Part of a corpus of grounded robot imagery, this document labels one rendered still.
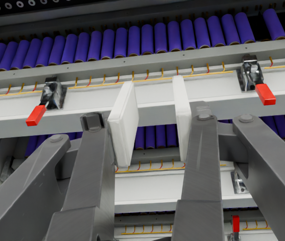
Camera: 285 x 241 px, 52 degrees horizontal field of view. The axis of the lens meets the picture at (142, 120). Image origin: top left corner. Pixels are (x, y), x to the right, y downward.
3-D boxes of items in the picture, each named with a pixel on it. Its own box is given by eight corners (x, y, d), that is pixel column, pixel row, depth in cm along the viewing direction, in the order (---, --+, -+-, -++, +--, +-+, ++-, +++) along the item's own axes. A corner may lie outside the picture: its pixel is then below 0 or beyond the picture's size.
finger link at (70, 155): (109, 176, 14) (51, 180, 14) (122, 130, 19) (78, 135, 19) (103, 148, 13) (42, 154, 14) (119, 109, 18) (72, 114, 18)
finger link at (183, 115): (176, 112, 14) (191, 110, 14) (171, 75, 21) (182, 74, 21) (181, 164, 15) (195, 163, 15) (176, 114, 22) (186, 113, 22)
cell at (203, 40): (205, 26, 46) (210, 54, 42) (193, 27, 46) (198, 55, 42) (205, 16, 44) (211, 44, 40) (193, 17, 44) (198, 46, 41)
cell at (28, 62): (44, 46, 49) (36, 73, 45) (34, 47, 49) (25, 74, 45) (39, 37, 47) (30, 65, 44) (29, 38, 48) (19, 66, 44)
